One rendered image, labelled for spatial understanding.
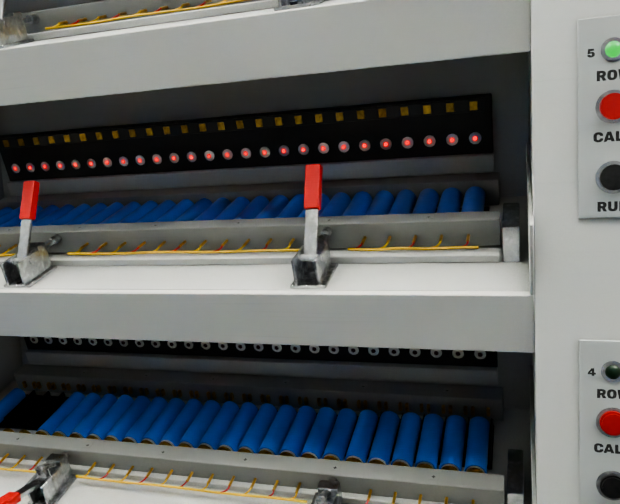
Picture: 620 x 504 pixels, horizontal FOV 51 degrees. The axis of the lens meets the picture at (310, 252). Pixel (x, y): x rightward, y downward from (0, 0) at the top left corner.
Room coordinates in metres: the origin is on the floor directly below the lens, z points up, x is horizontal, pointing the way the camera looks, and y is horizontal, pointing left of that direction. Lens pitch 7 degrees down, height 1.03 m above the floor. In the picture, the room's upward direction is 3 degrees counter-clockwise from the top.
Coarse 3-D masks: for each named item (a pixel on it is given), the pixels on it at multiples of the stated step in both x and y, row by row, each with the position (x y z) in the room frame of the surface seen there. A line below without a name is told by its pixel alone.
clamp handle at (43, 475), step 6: (36, 468) 0.57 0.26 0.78; (42, 468) 0.57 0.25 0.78; (42, 474) 0.57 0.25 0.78; (36, 480) 0.57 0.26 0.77; (42, 480) 0.57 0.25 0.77; (24, 486) 0.55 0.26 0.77; (30, 486) 0.55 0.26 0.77; (36, 486) 0.56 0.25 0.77; (12, 492) 0.54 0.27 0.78; (18, 492) 0.54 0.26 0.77; (24, 492) 0.54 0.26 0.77; (0, 498) 0.53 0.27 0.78; (6, 498) 0.53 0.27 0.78; (12, 498) 0.53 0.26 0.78; (18, 498) 0.53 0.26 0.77
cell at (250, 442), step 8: (264, 408) 0.62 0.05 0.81; (272, 408) 0.63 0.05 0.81; (256, 416) 0.62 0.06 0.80; (264, 416) 0.61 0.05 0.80; (272, 416) 0.62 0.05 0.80; (256, 424) 0.60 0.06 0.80; (264, 424) 0.61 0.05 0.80; (248, 432) 0.59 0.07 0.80; (256, 432) 0.59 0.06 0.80; (264, 432) 0.60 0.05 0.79; (248, 440) 0.58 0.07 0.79; (256, 440) 0.59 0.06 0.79; (240, 448) 0.58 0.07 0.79; (248, 448) 0.58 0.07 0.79; (256, 448) 0.58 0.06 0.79
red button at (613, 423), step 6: (606, 414) 0.41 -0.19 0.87; (612, 414) 0.41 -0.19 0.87; (618, 414) 0.40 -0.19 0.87; (600, 420) 0.41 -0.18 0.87; (606, 420) 0.41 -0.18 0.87; (612, 420) 0.40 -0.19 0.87; (618, 420) 0.40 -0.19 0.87; (600, 426) 0.41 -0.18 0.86; (606, 426) 0.41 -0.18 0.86; (612, 426) 0.40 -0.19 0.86; (618, 426) 0.40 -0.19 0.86; (606, 432) 0.41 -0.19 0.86; (612, 432) 0.40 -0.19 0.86; (618, 432) 0.40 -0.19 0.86
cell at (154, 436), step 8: (176, 400) 0.66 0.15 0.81; (168, 408) 0.65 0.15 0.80; (176, 408) 0.65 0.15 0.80; (160, 416) 0.64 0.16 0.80; (168, 416) 0.64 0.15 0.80; (176, 416) 0.65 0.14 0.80; (152, 424) 0.63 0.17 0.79; (160, 424) 0.63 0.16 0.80; (168, 424) 0.63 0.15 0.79; (152, 432) 0.61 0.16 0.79; (160, 432) 0.62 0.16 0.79; (152, 440) 0.61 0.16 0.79
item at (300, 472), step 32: (0, 448) 0.63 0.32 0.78; (32, 448) 0.61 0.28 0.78; (64, 448) 0.60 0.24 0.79; (96, 448) 0.60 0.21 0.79; (128, 448) 0.59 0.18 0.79; (160, 448) 0.58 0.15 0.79; (192, 448) 0.58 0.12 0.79; (256, 480) 0.55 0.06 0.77; (288, 480) 0.53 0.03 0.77; (352, 480) 0.51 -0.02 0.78; (384, 480) 0.51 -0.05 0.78; (416, 480) 0.50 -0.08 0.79; (448, 480) 0.49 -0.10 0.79; (480, 480) 0.49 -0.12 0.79
